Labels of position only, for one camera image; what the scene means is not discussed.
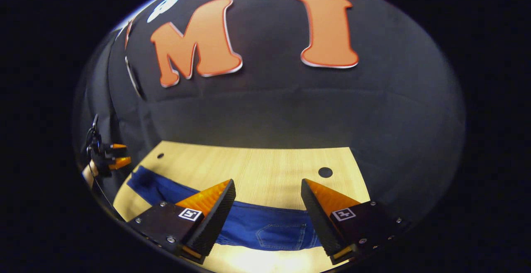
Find black backdrop cloth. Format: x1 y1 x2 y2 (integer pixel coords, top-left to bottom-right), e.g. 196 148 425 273
73 0 467 224

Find blue jeans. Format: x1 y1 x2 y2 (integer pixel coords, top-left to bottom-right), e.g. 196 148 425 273
127 165 325 251

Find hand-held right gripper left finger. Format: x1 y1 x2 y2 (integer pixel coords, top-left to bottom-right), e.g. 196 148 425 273
127 178 237 265

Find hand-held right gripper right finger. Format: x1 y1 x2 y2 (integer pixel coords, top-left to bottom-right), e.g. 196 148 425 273
301 178 413 265

